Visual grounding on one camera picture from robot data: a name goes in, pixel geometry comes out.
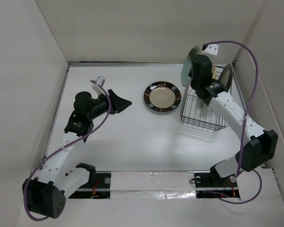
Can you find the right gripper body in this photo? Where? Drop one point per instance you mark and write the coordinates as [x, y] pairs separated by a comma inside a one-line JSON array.
[[193, 83]]

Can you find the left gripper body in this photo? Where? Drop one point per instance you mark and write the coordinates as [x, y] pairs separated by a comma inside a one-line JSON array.
[[100, 107]]

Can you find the teal round flower plate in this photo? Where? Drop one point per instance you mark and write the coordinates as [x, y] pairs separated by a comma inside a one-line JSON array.
[[186, 74]]

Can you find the tan round bird plate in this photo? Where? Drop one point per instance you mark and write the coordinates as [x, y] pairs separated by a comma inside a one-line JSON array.
[[214, 72]]

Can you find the grey rim cream plate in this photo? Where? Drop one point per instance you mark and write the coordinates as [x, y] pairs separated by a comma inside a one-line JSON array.
[[225, 77]]

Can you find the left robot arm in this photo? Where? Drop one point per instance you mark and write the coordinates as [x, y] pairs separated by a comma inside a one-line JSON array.
[[58, 176]]

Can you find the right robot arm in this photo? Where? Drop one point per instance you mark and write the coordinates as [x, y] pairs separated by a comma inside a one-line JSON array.
[[257, 144]]

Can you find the striped rim round plate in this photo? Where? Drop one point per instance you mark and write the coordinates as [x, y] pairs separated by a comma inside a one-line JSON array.
[[162, 96]]

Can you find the foil tape strip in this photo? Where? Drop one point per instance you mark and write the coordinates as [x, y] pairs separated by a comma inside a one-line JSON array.
[[152, 185]]

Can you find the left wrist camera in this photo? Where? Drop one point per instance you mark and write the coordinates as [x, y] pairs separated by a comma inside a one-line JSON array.
[[97, 85]]

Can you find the wire dish rack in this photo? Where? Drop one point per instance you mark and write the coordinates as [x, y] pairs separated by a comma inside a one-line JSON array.
[[195, 111]]

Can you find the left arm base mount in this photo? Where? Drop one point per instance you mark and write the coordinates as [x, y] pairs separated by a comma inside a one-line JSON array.
[[99, 189]]

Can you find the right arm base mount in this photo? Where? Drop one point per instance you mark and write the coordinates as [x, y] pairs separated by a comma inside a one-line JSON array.
[[208, 188]]

